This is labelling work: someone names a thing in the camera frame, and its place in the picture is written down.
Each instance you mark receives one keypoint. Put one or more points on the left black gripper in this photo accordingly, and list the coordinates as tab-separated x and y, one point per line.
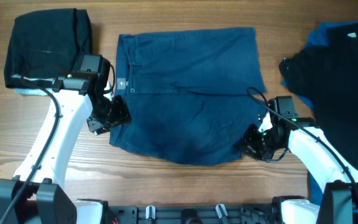
122	115

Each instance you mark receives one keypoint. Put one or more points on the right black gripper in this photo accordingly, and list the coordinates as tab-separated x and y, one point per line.
248	144

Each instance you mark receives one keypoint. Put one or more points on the navy blue shorts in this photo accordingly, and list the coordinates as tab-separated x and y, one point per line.
186	92

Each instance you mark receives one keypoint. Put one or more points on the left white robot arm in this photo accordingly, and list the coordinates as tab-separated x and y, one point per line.
36	193

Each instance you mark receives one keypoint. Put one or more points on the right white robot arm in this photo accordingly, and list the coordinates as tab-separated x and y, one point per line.
335	177

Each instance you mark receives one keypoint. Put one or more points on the folded white garment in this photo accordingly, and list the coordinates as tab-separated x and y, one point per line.
26	91

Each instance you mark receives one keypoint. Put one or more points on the folded black garment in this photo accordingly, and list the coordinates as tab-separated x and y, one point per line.
44	43

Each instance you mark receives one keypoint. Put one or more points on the black polo shirt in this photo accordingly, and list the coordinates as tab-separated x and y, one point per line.
325	71

